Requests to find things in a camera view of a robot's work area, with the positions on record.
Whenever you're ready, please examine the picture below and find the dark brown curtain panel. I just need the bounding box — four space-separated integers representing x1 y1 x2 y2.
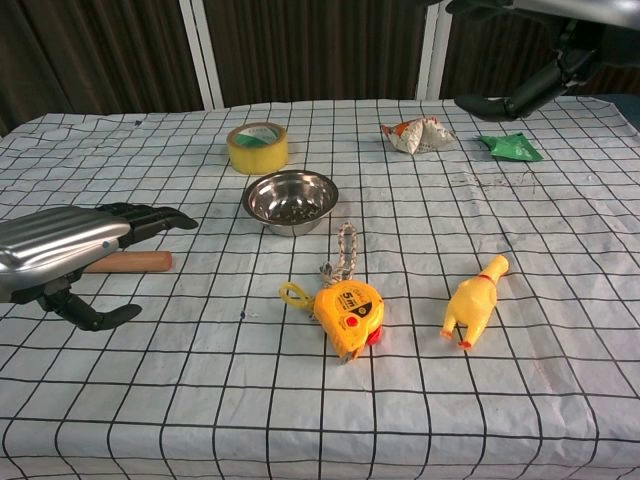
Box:
0 0 205 137
202 0 432 109
438 0 640 100

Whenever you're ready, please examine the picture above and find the braided rope loop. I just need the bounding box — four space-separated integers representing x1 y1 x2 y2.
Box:
318 222 360 290

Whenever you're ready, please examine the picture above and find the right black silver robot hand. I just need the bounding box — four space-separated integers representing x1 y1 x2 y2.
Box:
446 0 640 122

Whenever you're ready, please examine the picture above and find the yellow adhesive tape roll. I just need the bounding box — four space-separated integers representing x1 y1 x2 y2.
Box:
226 121 290 176

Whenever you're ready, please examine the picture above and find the wooden stick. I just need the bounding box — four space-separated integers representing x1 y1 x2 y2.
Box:
83 250 174 274

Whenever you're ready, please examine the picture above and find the stainless steel bowl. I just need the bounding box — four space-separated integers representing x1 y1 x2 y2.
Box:
242 169 340 238

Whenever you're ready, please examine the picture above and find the yellow rubber chicken toy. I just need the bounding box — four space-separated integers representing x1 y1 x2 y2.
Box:
439 254 511 351

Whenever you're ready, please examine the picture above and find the white partition post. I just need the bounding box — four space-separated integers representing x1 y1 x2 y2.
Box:
415 0 454 101
178 0 225 111

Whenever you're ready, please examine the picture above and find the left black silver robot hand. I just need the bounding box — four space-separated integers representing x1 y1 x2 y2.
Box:
0 201 200 333

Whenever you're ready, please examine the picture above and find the crumpled white orange wrapper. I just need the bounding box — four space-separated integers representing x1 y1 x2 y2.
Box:
380 115 457 157

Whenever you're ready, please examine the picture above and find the green snack packet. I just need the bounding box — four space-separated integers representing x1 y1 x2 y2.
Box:
477 132 545 163

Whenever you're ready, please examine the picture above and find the yellow tape measure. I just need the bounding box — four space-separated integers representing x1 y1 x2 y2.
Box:
278 279 386 363

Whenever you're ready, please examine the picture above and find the white black checked tablecloth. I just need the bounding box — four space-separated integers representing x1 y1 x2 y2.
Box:
0 94 640 480

